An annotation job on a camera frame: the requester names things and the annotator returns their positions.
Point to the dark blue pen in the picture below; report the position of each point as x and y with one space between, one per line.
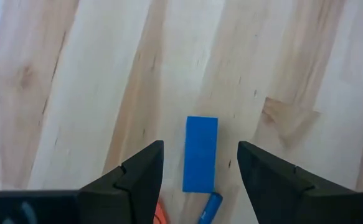
210 208

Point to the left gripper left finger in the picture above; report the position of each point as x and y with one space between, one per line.
131 193

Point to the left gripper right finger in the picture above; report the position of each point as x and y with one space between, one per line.
277 193

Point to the orange eraser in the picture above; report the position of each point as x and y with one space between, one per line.
161 214

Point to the blue eraser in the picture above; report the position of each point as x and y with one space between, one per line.
200 155

